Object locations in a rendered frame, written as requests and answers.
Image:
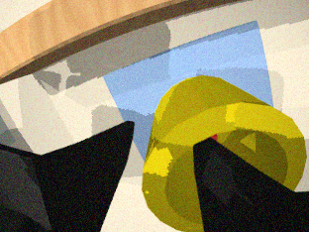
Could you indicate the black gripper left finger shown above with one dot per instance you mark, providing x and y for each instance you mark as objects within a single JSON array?
[{"x": 70, "y": 189}]

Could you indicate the yellow cup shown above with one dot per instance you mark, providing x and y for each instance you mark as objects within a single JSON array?
[{"x": 201, "y": 107}]

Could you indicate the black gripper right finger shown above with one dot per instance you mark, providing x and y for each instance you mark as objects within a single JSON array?
[{"x": 236, "y": 197}]

